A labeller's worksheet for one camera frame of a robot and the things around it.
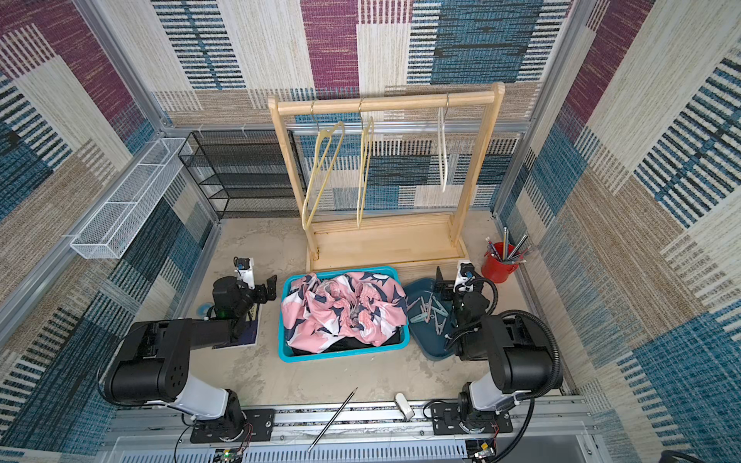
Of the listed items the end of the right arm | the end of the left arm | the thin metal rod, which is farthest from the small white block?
the end of the left arm

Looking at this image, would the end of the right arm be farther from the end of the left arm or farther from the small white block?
the end of the left arm

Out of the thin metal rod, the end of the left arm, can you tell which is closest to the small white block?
the thin metal rod
